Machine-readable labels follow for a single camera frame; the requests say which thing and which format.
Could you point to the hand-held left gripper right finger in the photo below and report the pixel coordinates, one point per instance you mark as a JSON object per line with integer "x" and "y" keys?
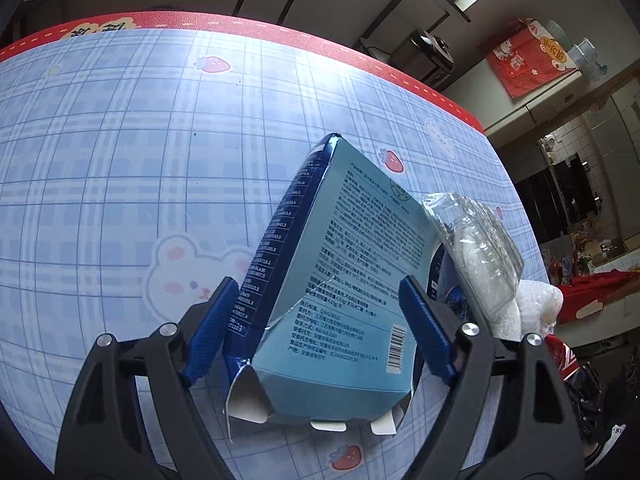
{"x": 425, "y": 330}

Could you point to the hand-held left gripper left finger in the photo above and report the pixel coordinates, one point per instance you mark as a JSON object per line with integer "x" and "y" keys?
{"x": 210, "y": 330}

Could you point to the blue cardboard box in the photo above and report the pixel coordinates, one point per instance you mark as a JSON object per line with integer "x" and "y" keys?
{"x": 340, "y": 260}

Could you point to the clear plastic wrapper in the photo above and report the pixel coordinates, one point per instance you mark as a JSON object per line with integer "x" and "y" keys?
{"x": 470, "y": 230}

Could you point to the white plush toy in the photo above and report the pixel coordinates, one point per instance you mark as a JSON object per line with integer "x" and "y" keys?
{"x": 537, "y": 305}

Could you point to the bottles on side counter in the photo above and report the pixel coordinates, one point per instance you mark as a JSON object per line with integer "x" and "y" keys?
{"x": 580, "y": 255}

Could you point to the blue plaid tablecloth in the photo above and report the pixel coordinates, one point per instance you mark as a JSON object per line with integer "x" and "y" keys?
{"x": 125, "y": 160}

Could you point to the white electric kettle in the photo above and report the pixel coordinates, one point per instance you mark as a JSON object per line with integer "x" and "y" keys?
{"x": 550, "y": 149}

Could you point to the cream refrigerator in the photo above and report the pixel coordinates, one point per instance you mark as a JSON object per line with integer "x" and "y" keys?
{"x": 540, "y": 115}

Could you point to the black kitchen appliance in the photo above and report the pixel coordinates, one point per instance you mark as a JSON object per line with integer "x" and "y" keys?
{"x": 430, "y": 57}

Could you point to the red printed cloth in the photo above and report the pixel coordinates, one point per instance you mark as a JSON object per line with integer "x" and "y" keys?
{"x": 527, "y": 57}

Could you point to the clear plastic bottles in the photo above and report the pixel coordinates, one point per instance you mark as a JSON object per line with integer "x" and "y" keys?
{"x": 587, "y": 60}

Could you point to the pale green bowls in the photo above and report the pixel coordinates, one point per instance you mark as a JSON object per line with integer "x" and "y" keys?
{"x": 556, "y": 32}

